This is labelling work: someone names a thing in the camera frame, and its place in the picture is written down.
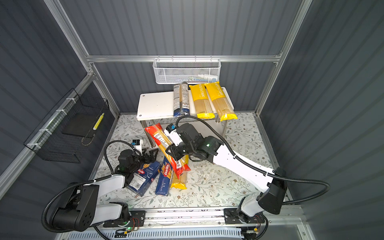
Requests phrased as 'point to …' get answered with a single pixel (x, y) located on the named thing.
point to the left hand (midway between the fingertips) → (152, 149)
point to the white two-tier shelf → (155, 106)
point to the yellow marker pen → (98, 122)
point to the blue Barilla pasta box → (143, 177)
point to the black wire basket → (65, 134)
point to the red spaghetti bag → (158, 134)
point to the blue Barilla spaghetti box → (165, 178)
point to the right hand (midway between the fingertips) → (168, 151)
